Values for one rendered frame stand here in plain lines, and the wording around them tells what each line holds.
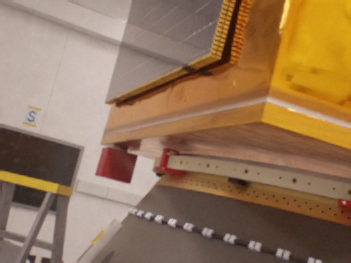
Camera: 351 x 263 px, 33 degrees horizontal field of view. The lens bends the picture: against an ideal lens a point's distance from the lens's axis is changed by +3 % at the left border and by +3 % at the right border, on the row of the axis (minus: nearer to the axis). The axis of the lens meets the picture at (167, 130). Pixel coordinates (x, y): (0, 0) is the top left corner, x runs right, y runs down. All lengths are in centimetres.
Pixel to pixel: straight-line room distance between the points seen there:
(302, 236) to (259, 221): 13
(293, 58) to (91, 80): 926
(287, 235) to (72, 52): 904
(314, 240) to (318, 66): 53
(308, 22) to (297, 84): 14
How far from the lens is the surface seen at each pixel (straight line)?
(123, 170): 274
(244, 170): 179
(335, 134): 139
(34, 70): 1036
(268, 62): 135
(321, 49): 135
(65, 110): 1036
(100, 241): 220
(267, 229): 171
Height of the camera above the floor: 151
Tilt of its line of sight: 8 degrees up
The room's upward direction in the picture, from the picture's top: 15 degrees clockwise
